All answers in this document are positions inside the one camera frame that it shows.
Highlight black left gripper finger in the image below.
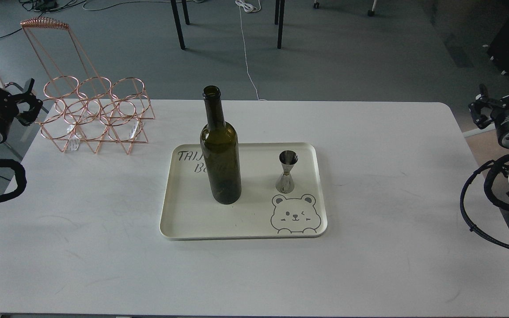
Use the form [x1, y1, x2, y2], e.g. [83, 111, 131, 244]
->
[16, 99, 44, 126]
[5, 78, 35, 103]

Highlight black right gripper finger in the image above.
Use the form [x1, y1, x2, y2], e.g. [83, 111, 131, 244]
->
[468, 101, 498, 129]
[478, 84, 502, 109]

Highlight dark green wine bottle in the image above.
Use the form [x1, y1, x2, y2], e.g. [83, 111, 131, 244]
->
[200, 85, 242, 204]

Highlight silver metal jigger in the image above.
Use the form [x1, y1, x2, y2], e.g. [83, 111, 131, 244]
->
[275, 150, 298, 194]

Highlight black table legs left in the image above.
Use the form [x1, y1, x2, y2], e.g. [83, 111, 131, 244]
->
[170, 0, 190, 50]

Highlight black table legs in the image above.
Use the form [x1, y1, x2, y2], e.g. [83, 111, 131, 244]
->
[274, 0, 285, 49]
[170, 0, 190, 50]

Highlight black table legs right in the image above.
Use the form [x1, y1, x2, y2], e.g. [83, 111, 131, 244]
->
[274, 0, 285, 49]

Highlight cream bear serving tray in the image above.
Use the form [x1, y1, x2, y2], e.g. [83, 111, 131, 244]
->
[160, 143, 328, 240]

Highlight copper wire bottle rack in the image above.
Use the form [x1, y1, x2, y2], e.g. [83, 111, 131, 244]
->
[20, 17, 156, 155]

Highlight black floor cables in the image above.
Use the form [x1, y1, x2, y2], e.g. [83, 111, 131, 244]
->
[0, 0, 171, 47]

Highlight white floor cable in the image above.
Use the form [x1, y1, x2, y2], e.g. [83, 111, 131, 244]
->
[235, 0, 267, 101]

